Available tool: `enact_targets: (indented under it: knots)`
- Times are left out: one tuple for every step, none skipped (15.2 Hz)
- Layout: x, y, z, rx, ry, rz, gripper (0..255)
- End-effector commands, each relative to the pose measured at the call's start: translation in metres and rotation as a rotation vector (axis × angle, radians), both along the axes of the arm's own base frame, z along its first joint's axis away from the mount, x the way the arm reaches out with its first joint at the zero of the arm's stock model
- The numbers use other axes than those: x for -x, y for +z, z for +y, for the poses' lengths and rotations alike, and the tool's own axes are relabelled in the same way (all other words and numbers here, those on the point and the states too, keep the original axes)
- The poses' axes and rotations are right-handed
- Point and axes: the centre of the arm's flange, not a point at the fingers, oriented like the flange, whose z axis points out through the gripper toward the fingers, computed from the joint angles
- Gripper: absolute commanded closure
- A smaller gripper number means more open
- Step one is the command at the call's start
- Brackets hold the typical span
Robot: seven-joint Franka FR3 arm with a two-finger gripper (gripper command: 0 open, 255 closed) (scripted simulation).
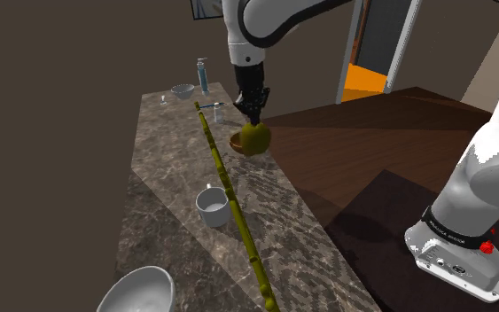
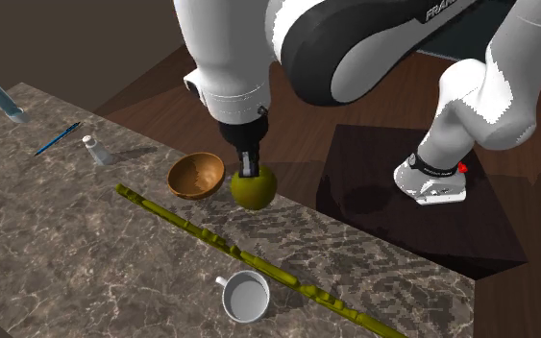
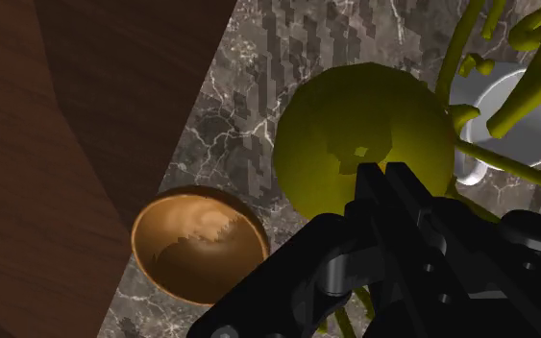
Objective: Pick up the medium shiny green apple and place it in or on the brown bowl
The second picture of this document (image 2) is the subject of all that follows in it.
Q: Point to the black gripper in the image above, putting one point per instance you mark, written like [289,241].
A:
[244,133]

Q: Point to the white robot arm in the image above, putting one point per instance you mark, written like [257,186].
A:
[232,47]

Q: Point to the green apple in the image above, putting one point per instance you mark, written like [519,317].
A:
[256,194]

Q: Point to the brown wooden bowl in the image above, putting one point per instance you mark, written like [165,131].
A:
[195,177]

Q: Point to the long olive yellow flute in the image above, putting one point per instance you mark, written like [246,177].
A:
[213,239]

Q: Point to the white mug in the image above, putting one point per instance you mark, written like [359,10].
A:
[247,297]

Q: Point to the dark robot stand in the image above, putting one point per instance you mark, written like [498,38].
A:
[392,234]

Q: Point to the small white bottle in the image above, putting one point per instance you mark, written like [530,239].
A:
[99,152]

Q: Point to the blue pen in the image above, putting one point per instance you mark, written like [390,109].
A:
[58,138]

